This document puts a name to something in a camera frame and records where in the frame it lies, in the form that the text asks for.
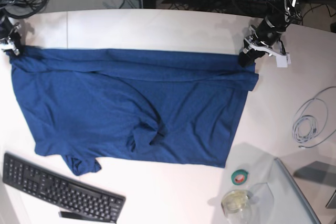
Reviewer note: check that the green tape roll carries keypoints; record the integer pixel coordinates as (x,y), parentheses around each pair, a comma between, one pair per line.
(239,177)

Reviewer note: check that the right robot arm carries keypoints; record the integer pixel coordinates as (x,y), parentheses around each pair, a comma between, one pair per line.
(16,9)

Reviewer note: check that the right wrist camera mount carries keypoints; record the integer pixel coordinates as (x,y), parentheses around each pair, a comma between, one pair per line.
(11,39)

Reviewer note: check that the clear tape dispenser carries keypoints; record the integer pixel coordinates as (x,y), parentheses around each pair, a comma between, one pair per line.
(236,207)

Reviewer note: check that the black computer keyboard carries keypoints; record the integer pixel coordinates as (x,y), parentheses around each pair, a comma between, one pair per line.
(79,201)

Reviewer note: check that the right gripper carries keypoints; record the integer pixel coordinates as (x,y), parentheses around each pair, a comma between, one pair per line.
(6,21)

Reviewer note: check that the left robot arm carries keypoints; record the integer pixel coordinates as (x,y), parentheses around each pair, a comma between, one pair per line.
(280,7)

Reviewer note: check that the dark blue t-shirt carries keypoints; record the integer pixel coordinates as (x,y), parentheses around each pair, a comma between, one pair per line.
(141,105)

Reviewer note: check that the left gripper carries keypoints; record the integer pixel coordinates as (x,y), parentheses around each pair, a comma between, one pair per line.
(268,32)

